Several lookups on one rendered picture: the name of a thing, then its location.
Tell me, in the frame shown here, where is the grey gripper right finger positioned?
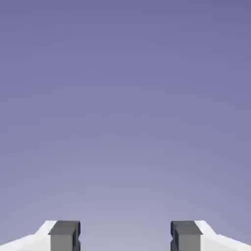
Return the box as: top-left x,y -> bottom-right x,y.
170,220 -> 251,251

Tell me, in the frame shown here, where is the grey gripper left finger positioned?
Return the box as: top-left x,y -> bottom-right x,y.
0,220 -> 81,251

